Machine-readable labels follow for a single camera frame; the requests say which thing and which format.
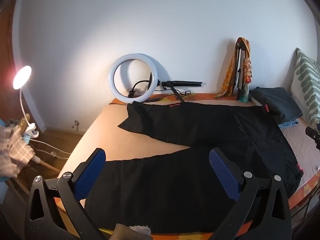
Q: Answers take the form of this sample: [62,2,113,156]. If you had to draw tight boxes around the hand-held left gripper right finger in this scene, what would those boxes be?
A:
[209,147,292,240]

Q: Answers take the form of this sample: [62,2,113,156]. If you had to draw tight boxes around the checkered cloth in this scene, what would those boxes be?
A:
[0,124,35,178]

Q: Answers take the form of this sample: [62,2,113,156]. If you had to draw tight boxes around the black pants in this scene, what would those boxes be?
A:
[84,101,303,234]

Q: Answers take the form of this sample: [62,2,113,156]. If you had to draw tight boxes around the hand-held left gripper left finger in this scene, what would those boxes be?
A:
[24,148,107,240]

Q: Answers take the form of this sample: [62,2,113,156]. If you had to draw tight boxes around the brown wooden panel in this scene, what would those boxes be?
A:
[0,0,18,122]

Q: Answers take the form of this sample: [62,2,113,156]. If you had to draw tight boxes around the white lamp cable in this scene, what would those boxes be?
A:
[29,139,73,159]

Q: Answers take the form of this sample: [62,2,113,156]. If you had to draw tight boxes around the thin black cable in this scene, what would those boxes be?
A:
[172,90,192,98]

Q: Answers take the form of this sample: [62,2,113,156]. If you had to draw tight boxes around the bed with beige sheet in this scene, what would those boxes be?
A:
[54,92,320,240]

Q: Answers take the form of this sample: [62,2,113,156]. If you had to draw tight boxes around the tripod with orange scarf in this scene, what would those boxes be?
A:
[214,37,252,99]

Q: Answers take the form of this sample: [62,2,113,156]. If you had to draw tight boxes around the person's left hand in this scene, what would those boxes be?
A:
[114,224,153,240]

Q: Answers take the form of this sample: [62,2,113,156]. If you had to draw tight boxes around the dark blue pants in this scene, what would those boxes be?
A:
[250,87,303,125]

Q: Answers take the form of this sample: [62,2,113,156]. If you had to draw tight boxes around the white ring light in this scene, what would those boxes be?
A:
[108,53,159,104]

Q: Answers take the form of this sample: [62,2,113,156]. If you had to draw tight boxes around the colourful knotted cloth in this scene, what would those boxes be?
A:
[237,59,252,103]

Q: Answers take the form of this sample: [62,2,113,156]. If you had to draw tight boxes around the white clip lamp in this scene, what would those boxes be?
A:
[12,65,40,139]

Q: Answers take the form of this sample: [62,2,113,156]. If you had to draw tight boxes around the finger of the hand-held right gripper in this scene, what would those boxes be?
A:
[305,123,320,152]

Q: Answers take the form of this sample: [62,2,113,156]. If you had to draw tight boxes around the light blue cloth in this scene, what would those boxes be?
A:
[278,121,299,129]

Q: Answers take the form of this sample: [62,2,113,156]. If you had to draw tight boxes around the beige blanket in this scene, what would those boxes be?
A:
[56,97,320,233]

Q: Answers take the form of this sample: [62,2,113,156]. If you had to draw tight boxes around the black tripod stand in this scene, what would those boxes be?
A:
[155,80,203,103]

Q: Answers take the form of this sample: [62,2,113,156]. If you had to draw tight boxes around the folded metal stand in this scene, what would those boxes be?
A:
[234,41,250,98]

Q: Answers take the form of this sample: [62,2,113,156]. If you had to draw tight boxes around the green patterned pillow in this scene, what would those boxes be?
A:
[290,47,320,132]

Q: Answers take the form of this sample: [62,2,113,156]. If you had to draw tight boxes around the wooden rack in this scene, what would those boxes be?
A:
[15,114,61,193]

